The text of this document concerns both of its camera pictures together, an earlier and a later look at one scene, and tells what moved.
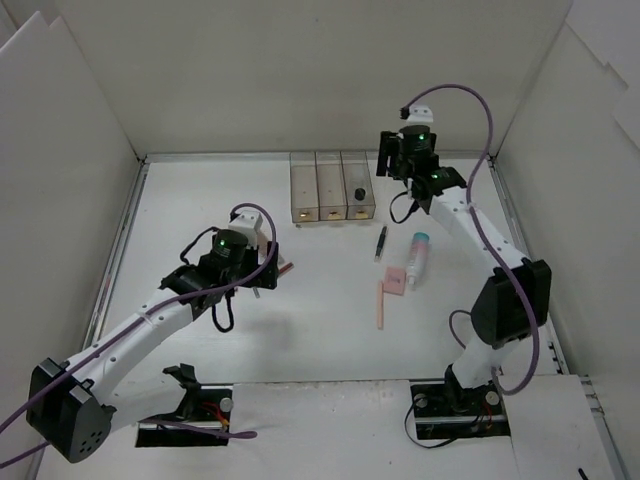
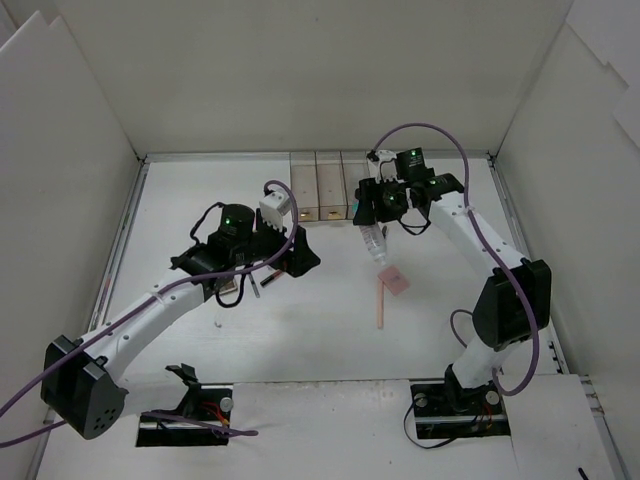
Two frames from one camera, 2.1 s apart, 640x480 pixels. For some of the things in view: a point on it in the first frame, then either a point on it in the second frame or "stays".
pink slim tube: [380, 304] stays
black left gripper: [267, 273] to [297, 250]
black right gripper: [388, 154] to [366, 201]
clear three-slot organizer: [324, 183] stays
